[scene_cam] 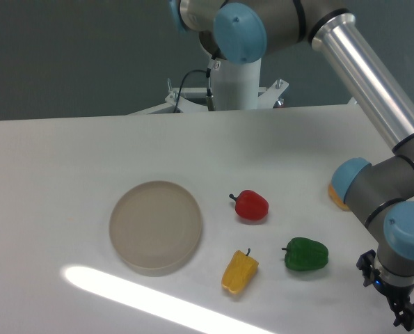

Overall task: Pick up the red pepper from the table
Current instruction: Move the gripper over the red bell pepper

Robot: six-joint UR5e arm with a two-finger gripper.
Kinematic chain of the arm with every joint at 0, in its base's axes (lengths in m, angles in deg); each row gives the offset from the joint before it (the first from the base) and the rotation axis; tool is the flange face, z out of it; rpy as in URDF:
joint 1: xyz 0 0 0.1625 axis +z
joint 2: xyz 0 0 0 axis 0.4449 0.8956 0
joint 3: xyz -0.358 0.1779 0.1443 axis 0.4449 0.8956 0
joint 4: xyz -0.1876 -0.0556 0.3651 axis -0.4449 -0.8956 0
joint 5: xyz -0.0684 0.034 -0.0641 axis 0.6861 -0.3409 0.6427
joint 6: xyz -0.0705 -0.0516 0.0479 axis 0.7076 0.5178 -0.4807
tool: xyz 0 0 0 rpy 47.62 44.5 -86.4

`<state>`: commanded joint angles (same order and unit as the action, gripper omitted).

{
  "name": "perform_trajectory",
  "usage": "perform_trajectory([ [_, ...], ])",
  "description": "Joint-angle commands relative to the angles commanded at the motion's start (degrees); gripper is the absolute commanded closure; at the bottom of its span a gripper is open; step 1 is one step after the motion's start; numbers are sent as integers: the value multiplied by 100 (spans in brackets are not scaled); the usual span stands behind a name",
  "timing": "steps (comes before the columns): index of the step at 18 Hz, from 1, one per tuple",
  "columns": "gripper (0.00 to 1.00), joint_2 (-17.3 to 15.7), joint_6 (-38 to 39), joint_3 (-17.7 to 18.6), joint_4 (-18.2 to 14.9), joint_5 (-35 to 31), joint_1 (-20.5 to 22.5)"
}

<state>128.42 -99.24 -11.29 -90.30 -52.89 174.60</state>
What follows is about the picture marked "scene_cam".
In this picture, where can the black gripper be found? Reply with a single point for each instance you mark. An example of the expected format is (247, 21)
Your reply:
(397, 289)

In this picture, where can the red toy bell pepper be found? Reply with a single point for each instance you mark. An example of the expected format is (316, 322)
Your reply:
(250, 205)

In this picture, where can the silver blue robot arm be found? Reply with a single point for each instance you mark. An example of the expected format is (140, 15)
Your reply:
(380, 196)

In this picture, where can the green toy bell pepper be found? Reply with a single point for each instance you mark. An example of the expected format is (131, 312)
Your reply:
(303, 254)

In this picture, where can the yellow toy bell pepper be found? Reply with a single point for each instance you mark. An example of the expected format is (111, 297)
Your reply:
(239, 272)

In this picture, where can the orange knotted bread roll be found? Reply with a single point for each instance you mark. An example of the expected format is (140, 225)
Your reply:
(336, 199)

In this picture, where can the beige round plate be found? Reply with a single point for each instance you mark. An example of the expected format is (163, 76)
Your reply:
(156, 227)

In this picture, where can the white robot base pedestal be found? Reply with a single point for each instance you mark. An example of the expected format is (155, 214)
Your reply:
(222, 86)

